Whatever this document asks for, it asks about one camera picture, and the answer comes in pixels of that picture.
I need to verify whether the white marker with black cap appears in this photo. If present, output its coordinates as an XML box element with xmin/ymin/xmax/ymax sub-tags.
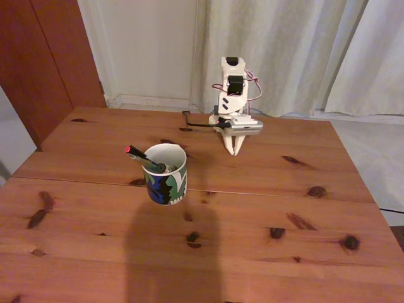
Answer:
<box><xmin>156</xmin><ymin>162</ymin><xmax>178</xmax><ymax>174</ymax></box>

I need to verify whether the black pen with red end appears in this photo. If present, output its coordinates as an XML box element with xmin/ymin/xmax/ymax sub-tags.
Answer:
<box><xmin>124</xmin><ymin>145</ymin><xmax>158</xmax><ymax>168</ymax></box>

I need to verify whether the white mug with green-blue pattern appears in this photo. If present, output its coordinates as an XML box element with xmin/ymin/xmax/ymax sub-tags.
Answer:
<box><xmin>141</xmin><ymin>143</ymin><xmax>188</xmax><ymax>206</ymax></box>

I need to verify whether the beige fabric curtain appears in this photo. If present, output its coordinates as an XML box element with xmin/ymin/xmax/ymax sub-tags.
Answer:
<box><xmin>191</xmin><ymin>0</ymin><xmax>370</xmax><ymax>118</ymax></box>

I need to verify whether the white fabric curtain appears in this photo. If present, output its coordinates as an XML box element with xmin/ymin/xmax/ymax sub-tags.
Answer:
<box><xmin>324</xmin><ymin>0</ymin><xmax>404</xmax><ymax>117</ymax></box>

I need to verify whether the brown wooden cabinet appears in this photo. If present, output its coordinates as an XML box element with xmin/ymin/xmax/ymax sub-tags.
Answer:
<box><xmin>0</xmin><ymin>0</ymin><xmax>107</xmax><ymax>149</ymax></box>

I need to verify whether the white camera box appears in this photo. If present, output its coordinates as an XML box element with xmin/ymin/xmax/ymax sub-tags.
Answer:
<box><xmin>229</xmin><ymin>116</ymin><xmax>264</xmax><ymax>137</ymax></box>

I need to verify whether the black camera cable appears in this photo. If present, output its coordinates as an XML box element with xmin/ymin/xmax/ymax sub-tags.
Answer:
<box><xmin>182</xmin><ymin>110</ymin><xmax>230</xmax><ymax>128</ymax></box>

